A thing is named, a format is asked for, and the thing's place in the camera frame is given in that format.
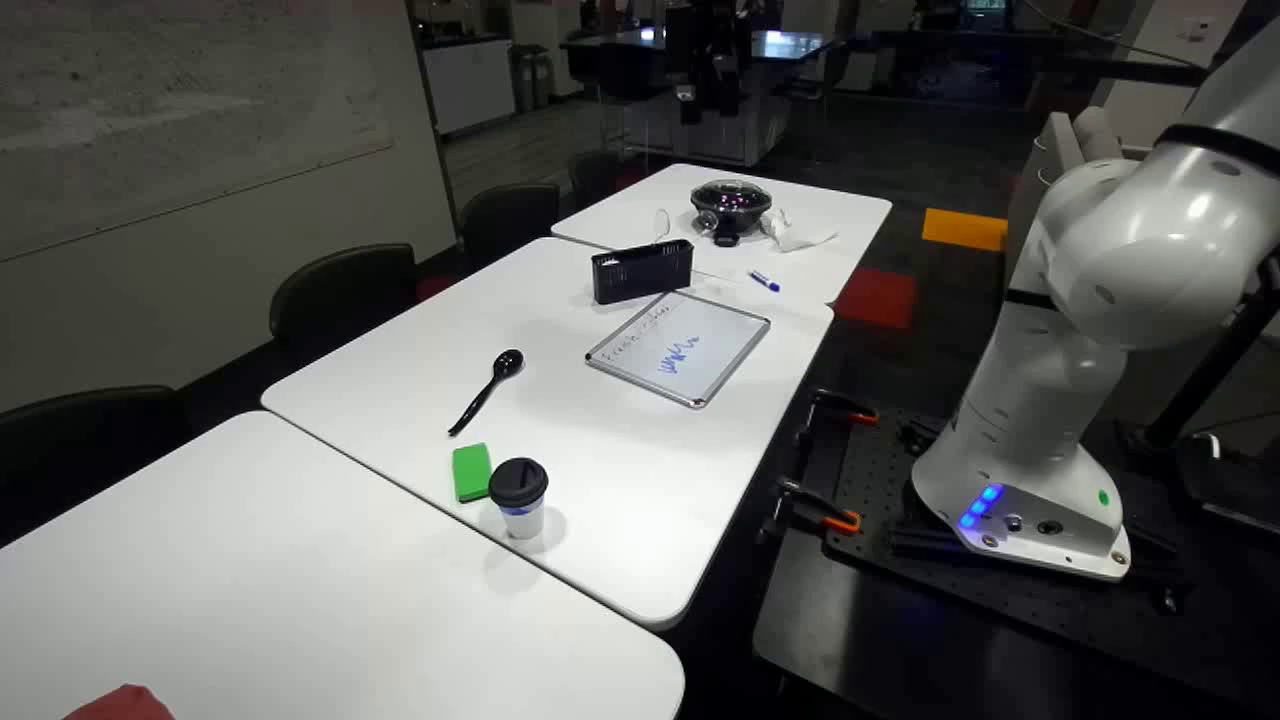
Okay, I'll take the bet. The green eraser block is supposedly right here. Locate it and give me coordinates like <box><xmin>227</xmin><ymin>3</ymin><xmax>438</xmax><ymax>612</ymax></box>
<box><xmin>448</xmin><ymin>441</ymin><xmax>498</xmax><ymax>508</ymax></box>

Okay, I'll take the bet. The black rectangular box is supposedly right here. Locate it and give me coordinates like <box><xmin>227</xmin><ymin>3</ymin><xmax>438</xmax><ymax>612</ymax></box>
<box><xmin>587</xmin><ymin>235</ymin><xmax>697</xmax><ymax>307</ymax></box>

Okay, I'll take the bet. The black plastic spoon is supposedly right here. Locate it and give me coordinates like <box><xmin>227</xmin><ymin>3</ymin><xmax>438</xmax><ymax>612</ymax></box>
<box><xmin>446</xmin><ymin>345</ymin><xmax>528</xmax><ymax>441</ymax></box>

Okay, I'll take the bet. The black bowl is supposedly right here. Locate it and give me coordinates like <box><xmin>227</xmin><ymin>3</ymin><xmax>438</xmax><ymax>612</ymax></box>
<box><xmin>687</xmin><ymin>175</ymin><xmax>771</xmax><ymax>251</ymax></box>

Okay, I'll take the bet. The paper cup with black lid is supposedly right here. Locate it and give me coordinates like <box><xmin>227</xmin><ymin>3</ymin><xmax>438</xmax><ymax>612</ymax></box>
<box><xmin>485</xmin><ymin>451</ymin><xmax>558</xmax><ymax>543</ymax></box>

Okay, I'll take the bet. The dark office chair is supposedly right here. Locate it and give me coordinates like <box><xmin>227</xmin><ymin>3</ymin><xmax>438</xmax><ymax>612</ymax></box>
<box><xmin>264</xmin><ymin>241</ymin><xmax>422</xmax><ymax>371</ymax></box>
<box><xmin>0</xmin><ymin>382</ymin><xmax>192</xmax><ymax>543</ymax></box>
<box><xmin>458</xmin><ymin>180</ymin><xmax>569</xmax><ymax>273</ymax></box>

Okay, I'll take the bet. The clear plastic spoon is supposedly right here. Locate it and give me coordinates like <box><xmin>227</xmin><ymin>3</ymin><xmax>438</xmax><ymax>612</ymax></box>
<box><xmin>765</xmin><ymin>205</ymin><xmax>844</xmax><ymax>257</ymax></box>

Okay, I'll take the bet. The white background cabinet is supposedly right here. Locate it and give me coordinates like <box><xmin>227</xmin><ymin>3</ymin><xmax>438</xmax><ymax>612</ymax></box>
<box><xmin>416</xmin><ymin>36</ymin><xmax>521</xmax><ymax>138</ymax></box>

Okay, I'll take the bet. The dark background table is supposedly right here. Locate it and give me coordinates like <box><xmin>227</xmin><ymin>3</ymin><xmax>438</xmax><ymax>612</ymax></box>
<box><xmin>558</xmin><ymin>19</ymin><xmax>834</xmax><ymax>174</ymax></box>

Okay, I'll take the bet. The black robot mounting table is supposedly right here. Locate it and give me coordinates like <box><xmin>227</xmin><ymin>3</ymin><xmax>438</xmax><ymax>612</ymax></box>
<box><xmin>754</xmin><ymin>394</ymin><xmax>1280</xmax><ymax>720</ymax></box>

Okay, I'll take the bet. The black stand pole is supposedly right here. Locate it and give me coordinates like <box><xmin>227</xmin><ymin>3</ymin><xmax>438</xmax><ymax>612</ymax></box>
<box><xmin>1132</xmin><ymin>273</ymin><xmax>1280</xmax><ymax>457</ymax></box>

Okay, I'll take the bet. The red flat object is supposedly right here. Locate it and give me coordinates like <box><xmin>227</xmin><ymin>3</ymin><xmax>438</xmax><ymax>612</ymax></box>
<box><xmin>61</xmin><ymin>682</ymin><xmax>180</xmax><ymax>720</ymax></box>

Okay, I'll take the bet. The black clamp with orange handle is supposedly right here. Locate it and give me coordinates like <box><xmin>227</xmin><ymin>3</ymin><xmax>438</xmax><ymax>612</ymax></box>
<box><xmin>797</xmin><ymin>385</ymin><xmax>888</xmax><ymax>444</ymax></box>
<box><xmin>765</xmin><ymin>477</ymin><xmax>870</xmax><ymax>543</ymax></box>

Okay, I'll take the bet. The large wall whiteboard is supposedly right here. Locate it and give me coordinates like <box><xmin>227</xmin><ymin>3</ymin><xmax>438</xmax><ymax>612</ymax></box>
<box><xmin>0</xmin><ymin>0</ymin><xmax>396</xmax><ymax>270</ymax></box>

